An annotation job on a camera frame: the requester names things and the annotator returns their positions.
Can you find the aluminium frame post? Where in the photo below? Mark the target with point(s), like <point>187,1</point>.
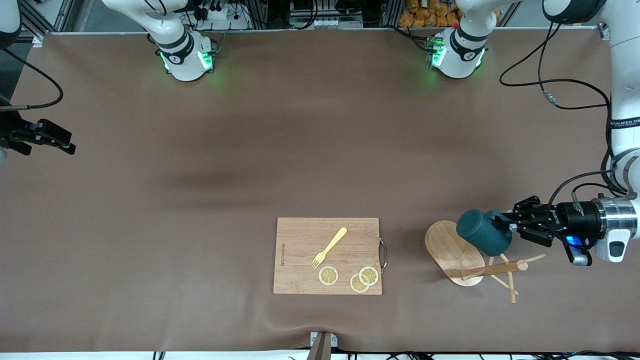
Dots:
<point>50,17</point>
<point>604,31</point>

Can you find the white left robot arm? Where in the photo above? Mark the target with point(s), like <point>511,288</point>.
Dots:
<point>622,75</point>

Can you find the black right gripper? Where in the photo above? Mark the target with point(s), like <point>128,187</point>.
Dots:
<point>11,134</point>

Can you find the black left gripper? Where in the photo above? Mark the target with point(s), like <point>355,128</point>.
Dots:
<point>575,216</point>

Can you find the brown table cover mat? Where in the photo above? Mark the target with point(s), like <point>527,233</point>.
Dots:
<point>200,280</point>

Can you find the lemon slice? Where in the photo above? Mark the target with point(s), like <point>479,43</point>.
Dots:
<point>328,275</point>
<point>356,285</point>
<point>369,275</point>

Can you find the bag of orange snacks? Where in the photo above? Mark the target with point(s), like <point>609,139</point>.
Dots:
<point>430,12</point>

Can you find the dark teal ribbed cup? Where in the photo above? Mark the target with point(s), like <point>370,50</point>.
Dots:
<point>482,232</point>

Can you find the wooden mug tree rack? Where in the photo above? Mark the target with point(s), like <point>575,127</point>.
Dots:
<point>445,250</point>

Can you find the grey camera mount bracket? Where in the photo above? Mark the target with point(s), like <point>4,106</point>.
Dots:
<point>322,345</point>

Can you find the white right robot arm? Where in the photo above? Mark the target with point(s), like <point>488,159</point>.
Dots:
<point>182,65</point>

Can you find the yellow plastic fork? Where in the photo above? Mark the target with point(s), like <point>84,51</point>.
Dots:
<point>330,246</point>

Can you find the white power strip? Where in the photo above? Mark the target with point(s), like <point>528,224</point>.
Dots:
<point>220,17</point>

